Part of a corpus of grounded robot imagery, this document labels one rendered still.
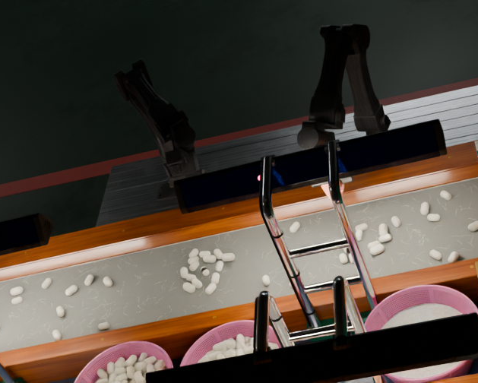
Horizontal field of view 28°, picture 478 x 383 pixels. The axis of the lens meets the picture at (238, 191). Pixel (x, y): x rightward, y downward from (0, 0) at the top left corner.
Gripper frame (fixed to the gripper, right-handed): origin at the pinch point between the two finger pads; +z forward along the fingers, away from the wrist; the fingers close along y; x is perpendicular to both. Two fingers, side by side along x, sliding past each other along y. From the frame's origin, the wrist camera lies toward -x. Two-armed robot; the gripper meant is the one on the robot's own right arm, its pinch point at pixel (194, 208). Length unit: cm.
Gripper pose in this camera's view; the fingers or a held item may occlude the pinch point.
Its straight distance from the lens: 253.2
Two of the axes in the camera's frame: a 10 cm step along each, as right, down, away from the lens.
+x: 2.8, 1.4, 9.5
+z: 1.8, 9.7, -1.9
